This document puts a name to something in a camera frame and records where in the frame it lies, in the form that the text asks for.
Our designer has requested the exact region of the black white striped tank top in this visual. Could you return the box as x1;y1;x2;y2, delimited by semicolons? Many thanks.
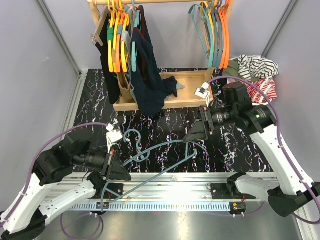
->
237;54;279;81

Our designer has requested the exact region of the yellow hanger left group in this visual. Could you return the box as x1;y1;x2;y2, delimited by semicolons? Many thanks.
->
107;0;120;73

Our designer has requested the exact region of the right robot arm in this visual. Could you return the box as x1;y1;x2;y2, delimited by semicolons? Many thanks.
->
183;82;320;217

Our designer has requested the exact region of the wooden clothes rack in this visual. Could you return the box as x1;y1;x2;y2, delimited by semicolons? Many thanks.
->
87;0;236;113

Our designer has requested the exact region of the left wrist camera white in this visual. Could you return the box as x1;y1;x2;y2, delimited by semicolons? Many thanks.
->
106;123;123;152

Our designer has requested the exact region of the red striped tank top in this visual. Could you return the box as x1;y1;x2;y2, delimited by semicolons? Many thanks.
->
245;77;278;105

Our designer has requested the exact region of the tan garment on rack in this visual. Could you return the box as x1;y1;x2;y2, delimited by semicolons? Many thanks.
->
116;71;137;102

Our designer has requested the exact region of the aluminium rail base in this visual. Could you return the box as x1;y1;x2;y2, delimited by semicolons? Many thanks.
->
42;171;306;212

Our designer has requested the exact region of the teal hanger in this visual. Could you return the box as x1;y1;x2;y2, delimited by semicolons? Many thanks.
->
188;3;214;68

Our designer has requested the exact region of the olive green shirt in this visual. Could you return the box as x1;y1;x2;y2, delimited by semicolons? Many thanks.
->
222;59;239;77

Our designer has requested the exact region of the purple cable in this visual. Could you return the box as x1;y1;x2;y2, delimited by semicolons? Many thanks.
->
0;122;108;228
207;76;320;225

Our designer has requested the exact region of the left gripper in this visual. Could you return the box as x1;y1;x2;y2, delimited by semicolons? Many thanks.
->
73;144;133;181

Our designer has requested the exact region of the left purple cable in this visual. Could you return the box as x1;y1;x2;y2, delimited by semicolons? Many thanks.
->
0;122;108;228

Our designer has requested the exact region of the black marble mat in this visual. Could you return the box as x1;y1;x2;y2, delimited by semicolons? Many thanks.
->
74;69;272;173

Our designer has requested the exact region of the blue grey hanger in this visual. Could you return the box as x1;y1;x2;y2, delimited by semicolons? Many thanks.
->
102;129;207;205

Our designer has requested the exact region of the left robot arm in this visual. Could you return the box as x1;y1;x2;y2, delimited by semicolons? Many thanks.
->
0;131;131;240

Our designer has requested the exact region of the black garment on rack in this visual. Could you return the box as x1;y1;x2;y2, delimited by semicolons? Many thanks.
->
95;15;120;105

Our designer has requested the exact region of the navy garment on rack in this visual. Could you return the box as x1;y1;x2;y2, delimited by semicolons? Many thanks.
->
131;5;178;117

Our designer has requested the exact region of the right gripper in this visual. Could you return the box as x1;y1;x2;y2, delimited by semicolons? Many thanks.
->
183;105;238;143

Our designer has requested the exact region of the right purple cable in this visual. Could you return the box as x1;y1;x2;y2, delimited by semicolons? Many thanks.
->
207;76;320;225

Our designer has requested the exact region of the orange empty hanger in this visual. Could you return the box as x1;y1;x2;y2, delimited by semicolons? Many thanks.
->
218;0;231;70

